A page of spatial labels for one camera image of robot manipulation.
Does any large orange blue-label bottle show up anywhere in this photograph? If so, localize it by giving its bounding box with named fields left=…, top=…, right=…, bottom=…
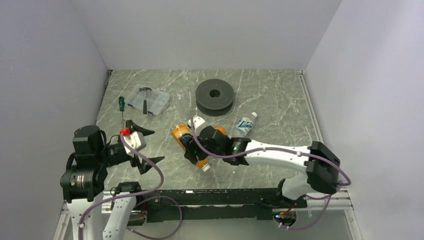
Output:
left=171, top=123, right=210, bottom=172

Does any clear plastic bottle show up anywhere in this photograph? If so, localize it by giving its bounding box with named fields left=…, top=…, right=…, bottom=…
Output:
left=175, top=89, right=187, bottom=113

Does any small orange juice bottle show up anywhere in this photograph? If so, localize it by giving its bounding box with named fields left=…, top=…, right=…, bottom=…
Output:
left=213, top=126, right=226, bottom=136

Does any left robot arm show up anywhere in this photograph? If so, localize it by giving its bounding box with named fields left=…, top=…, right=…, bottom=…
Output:
left=60, top=120, right=163, bottom=240

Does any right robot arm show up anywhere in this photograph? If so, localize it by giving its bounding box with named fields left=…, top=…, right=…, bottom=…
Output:
left=182, top=126, right=341, bottom=208

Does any white-label water bottle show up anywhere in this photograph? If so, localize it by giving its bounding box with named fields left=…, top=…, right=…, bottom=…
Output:
left=229, top=112, right=258, bottom=138

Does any small hammer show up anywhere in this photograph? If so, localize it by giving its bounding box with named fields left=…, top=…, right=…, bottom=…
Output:
left=138, top=87, right=152, bottom=115

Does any clear plastic tray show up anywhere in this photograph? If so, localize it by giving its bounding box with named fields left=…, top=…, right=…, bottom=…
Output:
left=124, top=83, right=170, bottom=116

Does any dark grey perforated spool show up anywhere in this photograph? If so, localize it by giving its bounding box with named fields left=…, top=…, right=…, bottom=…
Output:
left=195, top=78, right=235, bottom=117

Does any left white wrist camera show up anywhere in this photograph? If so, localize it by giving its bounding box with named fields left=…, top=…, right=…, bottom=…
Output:
left=119, top=127, right=147, bottom=153

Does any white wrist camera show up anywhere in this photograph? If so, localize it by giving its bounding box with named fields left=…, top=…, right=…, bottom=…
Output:
left=119, top=127, right=147, bottom=153
left=187, top=116, right=207, bottom=136

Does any green handled screwdriver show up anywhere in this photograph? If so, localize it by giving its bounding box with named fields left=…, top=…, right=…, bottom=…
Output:
left=118, top=96, right=125, bottom=127

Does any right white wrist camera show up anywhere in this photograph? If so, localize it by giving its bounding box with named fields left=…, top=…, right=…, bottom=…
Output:
left=187, top=116, right=207, bottom=136

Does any black base frame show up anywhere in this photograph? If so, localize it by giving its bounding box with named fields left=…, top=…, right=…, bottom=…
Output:
left=130, top=188, right=307, bottom=226

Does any aluminium rail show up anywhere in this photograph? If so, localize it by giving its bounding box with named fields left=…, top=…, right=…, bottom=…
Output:
left=60, top=188, right=354, bottom=215

